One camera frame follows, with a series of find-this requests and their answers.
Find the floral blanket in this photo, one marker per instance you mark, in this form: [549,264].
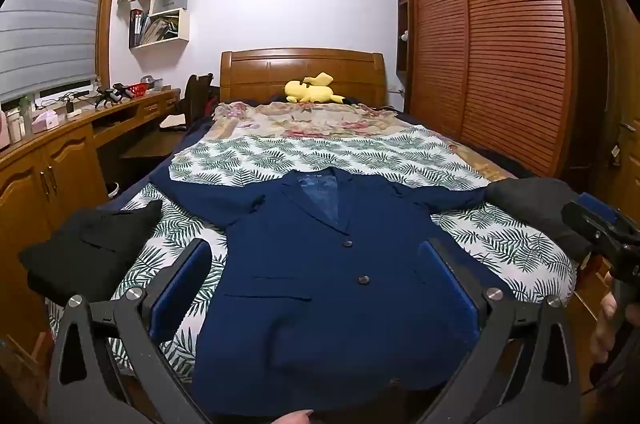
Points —
[310,119]

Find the black gadget on desk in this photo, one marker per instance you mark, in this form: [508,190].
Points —
[111,95]

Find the wooden room door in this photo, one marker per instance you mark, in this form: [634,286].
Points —
[615,69]

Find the dark chair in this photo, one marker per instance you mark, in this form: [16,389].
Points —
[197,96]

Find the yellow plush toy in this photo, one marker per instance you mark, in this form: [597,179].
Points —
[312,91]

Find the person's left hand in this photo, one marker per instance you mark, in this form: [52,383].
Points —
[296,418]

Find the person's right forearm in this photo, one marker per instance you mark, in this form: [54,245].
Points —
[620,374]

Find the wooden desk with cabinets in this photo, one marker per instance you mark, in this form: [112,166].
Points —
[45,174]

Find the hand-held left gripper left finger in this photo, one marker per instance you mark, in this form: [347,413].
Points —
[175,294]

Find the wooden louvred wardrobe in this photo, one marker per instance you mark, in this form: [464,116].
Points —
[500,44]

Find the green bottle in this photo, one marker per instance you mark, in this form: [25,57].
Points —
[26,116]

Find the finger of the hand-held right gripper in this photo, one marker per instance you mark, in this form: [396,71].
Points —
[597,210]

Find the grey window blind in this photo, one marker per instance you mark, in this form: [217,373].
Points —
[50,14]

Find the pink tissue box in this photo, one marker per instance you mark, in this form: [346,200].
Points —
[45,121]

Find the green leaf print bedspread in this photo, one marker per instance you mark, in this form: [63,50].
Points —
[500,244]

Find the white paper sheet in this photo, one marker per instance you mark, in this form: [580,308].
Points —
[174,121]

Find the person's right hand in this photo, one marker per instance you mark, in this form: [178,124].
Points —
[604,324]

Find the red basket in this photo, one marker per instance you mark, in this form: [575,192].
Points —
[137,90]

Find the white wall shelf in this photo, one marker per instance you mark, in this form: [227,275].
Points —
[170,31]

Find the black folded clothes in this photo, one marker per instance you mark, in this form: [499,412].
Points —
[90,249]

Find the dark grey folded clothes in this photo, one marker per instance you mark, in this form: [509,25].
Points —
[530,204]

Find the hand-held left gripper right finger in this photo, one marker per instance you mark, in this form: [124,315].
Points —
[452,294]

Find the wooden bed headboard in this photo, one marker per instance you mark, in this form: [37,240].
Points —
[300,69]

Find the navy blue suit jacket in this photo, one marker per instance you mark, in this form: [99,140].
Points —
[300,304]

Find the small waste bin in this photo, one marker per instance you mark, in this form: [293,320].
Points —
[113,190]

